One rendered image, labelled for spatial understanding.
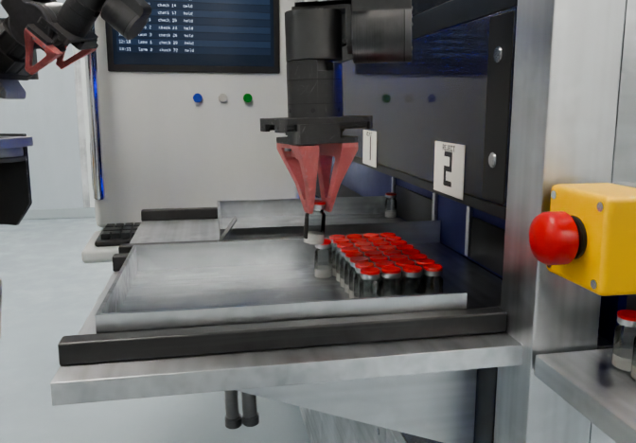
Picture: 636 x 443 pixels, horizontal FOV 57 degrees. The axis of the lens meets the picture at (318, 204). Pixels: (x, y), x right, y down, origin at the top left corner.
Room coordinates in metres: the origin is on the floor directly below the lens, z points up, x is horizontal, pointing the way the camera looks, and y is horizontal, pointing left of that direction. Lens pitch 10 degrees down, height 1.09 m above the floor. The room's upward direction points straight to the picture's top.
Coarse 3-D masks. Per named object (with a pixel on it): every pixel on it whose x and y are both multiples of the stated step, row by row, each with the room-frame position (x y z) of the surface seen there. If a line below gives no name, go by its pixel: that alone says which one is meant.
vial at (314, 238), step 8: (320, 208) 0.61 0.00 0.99; (312, 216) 0.60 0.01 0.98; (320, 216) 0.60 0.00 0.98; (312, 224) 0.60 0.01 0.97; (320, 224) 0.60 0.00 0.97; (312, 232) 0.60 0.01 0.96; (320, 232) 0.60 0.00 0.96; (304, 240) 0.61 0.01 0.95; (312, 240) 0.60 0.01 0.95; (320, 240) 0.60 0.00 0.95
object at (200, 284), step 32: (128, 256) 0.68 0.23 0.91; (160, 256) 0.74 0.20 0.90; (192, 256) 0.74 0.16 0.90; (224, 256) 0.75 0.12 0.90; (256, 256) 0.76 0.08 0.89; (288, 256) 0.77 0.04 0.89; (128, 288) 0.65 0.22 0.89; (160, 288) 0.66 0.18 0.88; (192, 288) 0.66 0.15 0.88; (224, 288) 0.66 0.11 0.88; (256, 288) 0.66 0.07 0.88; (288, 288) 0.66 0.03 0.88; (320, 288) 0.66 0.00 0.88; (96, 320) 0.48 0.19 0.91; (128, 320) 0.48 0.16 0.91; (160, 320) 0.49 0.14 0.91; (192, 320) 0.49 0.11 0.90; (224, 320) 0.50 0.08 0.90; (256, 320) 0.50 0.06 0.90; (288, 320) 0.51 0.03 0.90
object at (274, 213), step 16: (224, 208) 1.09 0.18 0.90; (240, 208) 1.09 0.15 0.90; (256, 208) 1.10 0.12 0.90; (272, 208) 1.11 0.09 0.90; (288, 208) 1.11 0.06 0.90; (336, 208) 1.13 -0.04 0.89; (352, 208) 1.13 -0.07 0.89; (368, 208) 1.14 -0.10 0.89; (384, 208) 1.15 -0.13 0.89; (224, 224) 1.03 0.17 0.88; (240, 224) 1.03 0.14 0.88; (256, 224) 1.03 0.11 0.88; (272, 224) 1.03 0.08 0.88; (288, 224) 1.03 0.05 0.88; (336, 224) 0.87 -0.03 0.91; (352, 224) 0.87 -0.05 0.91; (368, 224) 0.88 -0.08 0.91; (384, 224) 0.88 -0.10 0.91; (400, 224) 0.88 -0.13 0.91; (416, 224) 0.89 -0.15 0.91; (432, 224) 0.89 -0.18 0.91; (416, 240) 0.89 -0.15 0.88; (432, 240) 0.89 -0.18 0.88
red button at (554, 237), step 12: (540, 216) 0.43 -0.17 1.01; (552, 216) 0.42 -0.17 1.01; (564, 216) 0.42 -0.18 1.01; (540, 228) 0.42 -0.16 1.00; (552, 228) 0.41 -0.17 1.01; (564, 228) 0.41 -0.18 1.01; (576, 228) 0.41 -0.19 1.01; (540, 240) 0.42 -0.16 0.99; (552, 240) 0.41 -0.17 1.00; (564, 240) 0.41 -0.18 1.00; (576, 240) 0.41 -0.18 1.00; (540, 252) 0.42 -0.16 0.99; (552, 252) 0.41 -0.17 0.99; (564, 252) 0.41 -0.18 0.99; (576, 252) 0.41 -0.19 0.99; (552, 264) 0.42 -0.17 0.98; (564, 264) 0.42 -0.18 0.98
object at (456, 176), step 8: (440, 144) 0.70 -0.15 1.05; (448, 144) 0.68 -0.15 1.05; (456, 144) 0.65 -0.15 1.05; (440, 152) 0.70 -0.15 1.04; (456, 152) 0.65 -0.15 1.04; (464, 152) 0.63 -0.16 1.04; (440, 160) 0.70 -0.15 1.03; (448, 160) 0.68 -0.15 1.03; (456, 160) 0.65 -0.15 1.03; (464, 160) 0.63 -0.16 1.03; (440, 168) 0.70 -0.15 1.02; (456, 168) 0.65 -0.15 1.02; (464, 168) 0.63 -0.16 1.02; (440, 176) 0.70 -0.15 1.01; (448, 176) 0.67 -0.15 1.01; (456, 176) 0.65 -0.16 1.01; (440, 184) 0.69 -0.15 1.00; (456, 184) 0.65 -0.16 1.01; (448, 192) 0.67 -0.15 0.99; (456, 192) 0.65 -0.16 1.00
